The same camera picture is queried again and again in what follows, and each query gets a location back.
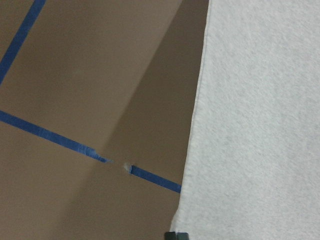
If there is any grey cartoon print t-shirt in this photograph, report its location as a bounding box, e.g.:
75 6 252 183
170 0 320 240

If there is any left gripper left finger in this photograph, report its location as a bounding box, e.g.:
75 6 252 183
164 231 177 240

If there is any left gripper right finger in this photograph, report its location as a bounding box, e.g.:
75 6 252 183
176 232 189 240

